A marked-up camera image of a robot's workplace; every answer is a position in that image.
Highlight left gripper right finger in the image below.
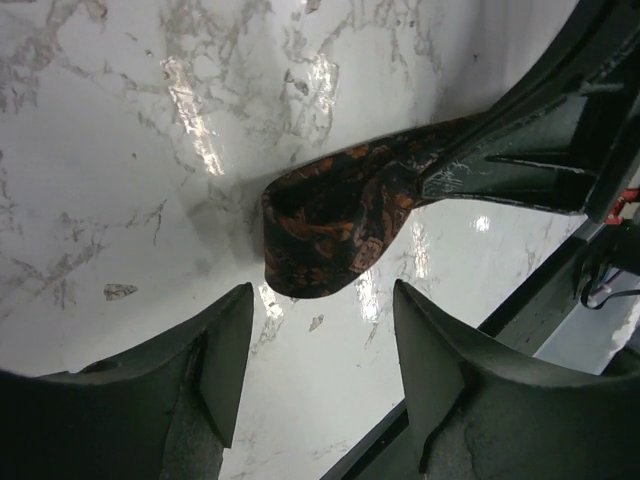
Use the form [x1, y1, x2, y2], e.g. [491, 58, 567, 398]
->
[393, 281, 639, 479]

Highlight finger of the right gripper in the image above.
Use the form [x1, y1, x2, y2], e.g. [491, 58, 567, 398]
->
[420, 1, 639, 220]

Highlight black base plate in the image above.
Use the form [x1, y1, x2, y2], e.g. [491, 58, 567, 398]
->
[328, 220, 639, 479]

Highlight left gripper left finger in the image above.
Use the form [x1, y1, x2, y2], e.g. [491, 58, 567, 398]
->
[1, 283, 254, 479]

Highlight dark paisley necktie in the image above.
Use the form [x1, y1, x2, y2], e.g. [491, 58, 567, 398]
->
[261, 115, 479, 299]

